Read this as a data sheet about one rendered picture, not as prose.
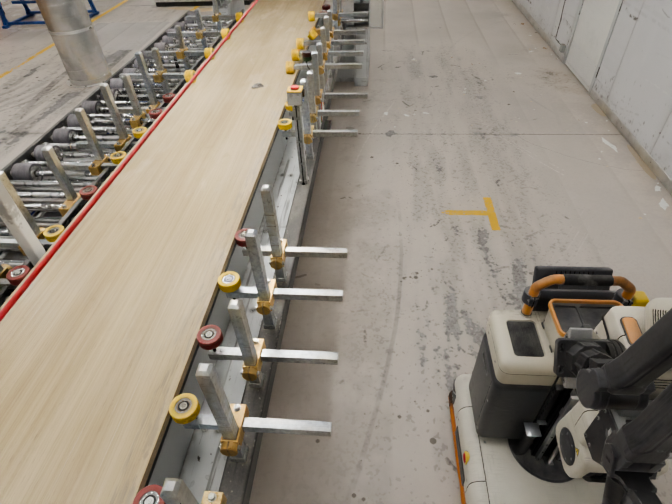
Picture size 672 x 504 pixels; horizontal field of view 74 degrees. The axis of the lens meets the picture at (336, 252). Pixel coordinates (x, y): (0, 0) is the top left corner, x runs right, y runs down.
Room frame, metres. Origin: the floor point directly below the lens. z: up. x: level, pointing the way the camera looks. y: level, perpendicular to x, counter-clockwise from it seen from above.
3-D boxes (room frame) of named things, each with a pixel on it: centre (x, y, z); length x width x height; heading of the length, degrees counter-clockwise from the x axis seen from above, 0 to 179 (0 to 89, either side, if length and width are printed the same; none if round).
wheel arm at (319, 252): (1.38, 0.17, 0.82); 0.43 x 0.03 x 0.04; 83
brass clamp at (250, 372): (0.88, 0.29, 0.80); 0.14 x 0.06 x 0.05; 173
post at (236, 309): (0.86, 0.29, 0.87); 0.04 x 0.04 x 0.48; 83
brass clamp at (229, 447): (0.63, 0.32, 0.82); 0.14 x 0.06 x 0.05; 173
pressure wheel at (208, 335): (0.91, 0.42, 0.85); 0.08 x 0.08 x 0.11
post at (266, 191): (1.35, 0.24, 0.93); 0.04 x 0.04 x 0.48; 83
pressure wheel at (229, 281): (1.16, 0.40, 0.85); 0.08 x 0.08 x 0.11
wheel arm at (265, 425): (0.64, 0.26, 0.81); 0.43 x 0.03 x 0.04; 83
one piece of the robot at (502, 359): (0.86, -0.79, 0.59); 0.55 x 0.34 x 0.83; 84
